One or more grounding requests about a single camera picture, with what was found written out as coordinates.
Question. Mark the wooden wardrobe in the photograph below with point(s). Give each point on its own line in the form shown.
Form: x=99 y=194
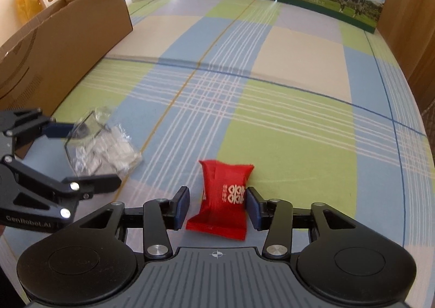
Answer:
x=414 y=22

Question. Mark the brown cardboard box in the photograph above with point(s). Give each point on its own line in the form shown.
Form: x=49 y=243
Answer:
x=68 y=46

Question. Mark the red candy packet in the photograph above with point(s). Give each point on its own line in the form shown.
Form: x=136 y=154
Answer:
x=221 y=179

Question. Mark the plaid cloth covered desktop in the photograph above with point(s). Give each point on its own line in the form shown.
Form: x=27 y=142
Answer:
x=289 y=107

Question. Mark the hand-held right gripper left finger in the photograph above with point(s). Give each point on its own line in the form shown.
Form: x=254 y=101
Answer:
x=181 y=207

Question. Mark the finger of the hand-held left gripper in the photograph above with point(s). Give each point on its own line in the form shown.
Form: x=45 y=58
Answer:
x=98 y=184
x=57 y=130

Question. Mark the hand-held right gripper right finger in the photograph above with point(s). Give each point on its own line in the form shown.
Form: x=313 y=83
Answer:
x=253 y=207

